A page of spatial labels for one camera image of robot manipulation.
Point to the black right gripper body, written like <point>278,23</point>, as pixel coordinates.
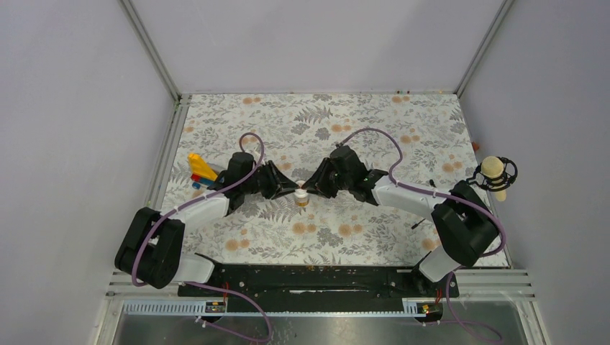
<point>344,182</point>

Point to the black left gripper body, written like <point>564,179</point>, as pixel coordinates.
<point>262,182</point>

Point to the white orange pill bottle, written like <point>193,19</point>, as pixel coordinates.
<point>301,195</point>

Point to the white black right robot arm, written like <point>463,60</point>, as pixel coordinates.
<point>462,221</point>

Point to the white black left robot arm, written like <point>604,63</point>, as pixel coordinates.
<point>151,251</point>

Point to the grey cylindrical tool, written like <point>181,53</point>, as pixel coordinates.
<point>217,168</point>

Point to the yellow blue toy blocks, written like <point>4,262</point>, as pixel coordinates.
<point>201,173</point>

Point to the floral patterned table mat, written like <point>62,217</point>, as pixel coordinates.
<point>421,137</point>

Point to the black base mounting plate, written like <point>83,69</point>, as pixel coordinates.
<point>318,287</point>

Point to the beige foam microphone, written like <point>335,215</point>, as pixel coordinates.
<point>495,175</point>

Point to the slotted metal cable duct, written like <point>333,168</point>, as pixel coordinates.
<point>214,307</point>

